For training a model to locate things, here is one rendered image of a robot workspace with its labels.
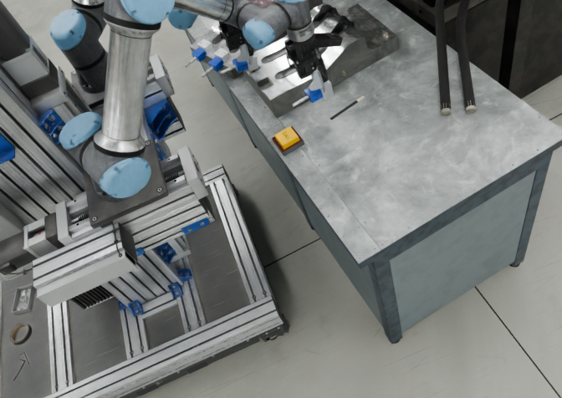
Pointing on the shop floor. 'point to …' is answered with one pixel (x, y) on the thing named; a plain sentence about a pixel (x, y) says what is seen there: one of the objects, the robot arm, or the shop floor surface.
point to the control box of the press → (516, 31)
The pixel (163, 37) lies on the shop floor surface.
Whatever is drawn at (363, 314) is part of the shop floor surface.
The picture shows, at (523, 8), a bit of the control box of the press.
